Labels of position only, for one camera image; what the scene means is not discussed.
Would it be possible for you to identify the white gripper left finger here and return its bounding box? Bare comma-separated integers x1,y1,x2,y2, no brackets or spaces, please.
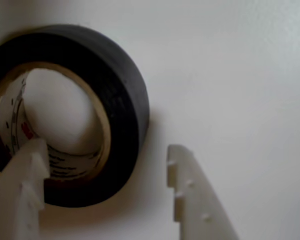
0,138,51,240

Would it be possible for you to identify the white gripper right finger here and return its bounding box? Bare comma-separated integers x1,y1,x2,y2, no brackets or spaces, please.
166,144,240,240

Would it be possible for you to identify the black tape roll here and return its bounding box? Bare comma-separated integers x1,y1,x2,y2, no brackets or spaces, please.
0,24,151,209

